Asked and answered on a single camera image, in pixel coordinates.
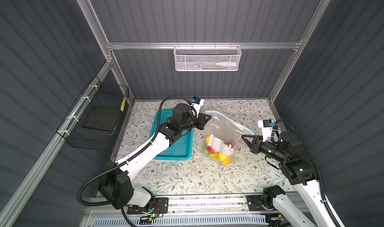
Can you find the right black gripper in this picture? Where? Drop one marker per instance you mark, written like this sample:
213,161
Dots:
254,144

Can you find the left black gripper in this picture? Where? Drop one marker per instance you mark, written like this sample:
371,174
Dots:
201,120

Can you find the clear zip top bag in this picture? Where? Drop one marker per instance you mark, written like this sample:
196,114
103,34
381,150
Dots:
221,130

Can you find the orange yellow round fruit toy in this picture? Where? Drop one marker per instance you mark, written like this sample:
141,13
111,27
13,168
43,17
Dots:
226,160

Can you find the teal plastic basket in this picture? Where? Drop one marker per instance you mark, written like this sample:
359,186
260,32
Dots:
181,147

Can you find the green apple toy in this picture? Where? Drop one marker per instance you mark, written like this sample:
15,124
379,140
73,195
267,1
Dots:
205,151

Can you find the green pear toy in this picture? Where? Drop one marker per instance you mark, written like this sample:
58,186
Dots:
214,156

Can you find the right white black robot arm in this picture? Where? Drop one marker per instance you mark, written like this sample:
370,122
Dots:
302,175

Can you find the yellow black marker pen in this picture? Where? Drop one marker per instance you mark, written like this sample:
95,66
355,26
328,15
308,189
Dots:
123,104

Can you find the black foam pad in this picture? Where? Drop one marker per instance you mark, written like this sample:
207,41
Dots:
101,118

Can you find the white perforated vent strip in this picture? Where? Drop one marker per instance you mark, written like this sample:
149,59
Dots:
204,220

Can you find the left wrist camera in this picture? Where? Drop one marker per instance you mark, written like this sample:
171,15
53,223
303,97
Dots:
197,103

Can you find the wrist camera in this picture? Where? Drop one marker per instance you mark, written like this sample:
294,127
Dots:
197,103
267,127

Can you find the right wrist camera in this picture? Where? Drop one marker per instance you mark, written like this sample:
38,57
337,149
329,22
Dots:
267,127

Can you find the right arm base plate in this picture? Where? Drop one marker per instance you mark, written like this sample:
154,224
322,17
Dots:
258,202

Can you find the white wire mesh basket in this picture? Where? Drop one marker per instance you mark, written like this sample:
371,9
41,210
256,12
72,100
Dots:
210,58

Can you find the aluminium mounting rail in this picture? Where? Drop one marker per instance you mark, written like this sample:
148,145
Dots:
207,204

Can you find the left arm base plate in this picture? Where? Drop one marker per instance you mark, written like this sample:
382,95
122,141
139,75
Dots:
158,205

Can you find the black wire basket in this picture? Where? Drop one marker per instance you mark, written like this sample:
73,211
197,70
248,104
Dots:
100,94

